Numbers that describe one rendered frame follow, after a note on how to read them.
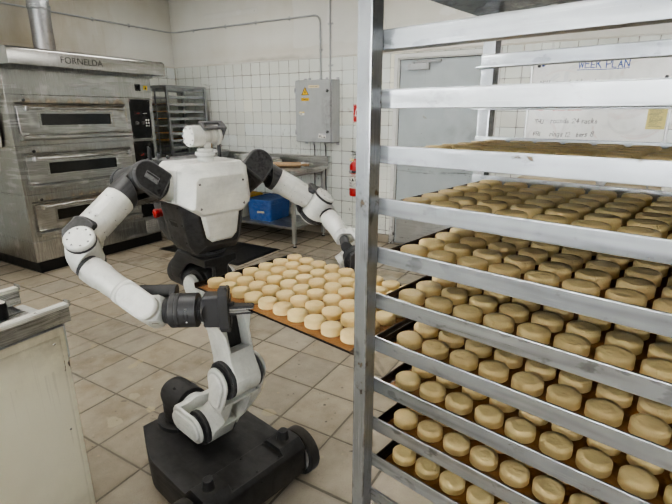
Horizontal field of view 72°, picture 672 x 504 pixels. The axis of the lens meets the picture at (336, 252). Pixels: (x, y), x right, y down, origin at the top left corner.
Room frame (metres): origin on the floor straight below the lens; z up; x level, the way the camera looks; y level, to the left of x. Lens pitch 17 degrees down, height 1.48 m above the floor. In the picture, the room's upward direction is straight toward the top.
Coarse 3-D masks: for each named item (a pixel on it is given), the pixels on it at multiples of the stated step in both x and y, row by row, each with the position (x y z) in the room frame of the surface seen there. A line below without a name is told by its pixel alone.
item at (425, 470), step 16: (400, 448) 0.83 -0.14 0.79; (400, 464) 0.80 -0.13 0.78; (416, 464) 0.78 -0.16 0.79; (432, 464) 0.78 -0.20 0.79; (432, 480) 0.76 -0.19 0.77; (448, 480) 0.74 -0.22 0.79; (464, 480) 0.74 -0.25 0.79; (448, 496) 0.72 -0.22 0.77; (464, 496) 0.72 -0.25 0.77; (480, 496) 0.70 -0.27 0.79
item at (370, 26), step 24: (360, 0) 0.80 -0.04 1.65; (360, 24) 0.80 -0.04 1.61; (360, 48) 0.80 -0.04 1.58; (360, 72) 0.80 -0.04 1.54; (360, 96) 0.80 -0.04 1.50; (360, 120) 0.80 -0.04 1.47; (360, 144) 0.80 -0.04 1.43; (360, 168) 0.80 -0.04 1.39; (360, 192) 0.80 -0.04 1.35; (360, 216) 0.80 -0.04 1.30; (360, 240) 0.80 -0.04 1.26; (360, 264) 0.79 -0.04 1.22; (360, 288) 0.79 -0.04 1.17; (360, 312) 0.79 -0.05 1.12; (360, 336) 0.79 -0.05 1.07; (360, 360) 0.79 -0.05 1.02; (360, 384) 0.79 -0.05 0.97; (360, 408) 0.79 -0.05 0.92; (360, 432) 0.79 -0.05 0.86; (360, 456) 0.79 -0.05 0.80; (360, 480) 0.79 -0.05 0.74
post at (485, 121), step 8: (488, 48) 1.13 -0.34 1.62; (496, 48) 1.12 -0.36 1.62; (488, 72) 1.13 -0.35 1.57; (496, 72) 1.13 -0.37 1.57; (488, 80) 1.13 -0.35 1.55; (496, 80) 1.14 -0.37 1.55; (480, 112) 1.14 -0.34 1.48; (488, 112) 1.12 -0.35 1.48; (480, 120) 1.13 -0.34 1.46; (488, 120) 1.12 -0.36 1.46; (480, 128) 1.13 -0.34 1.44; (488, 128) 1.12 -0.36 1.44; (488, 136) 1.12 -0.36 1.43
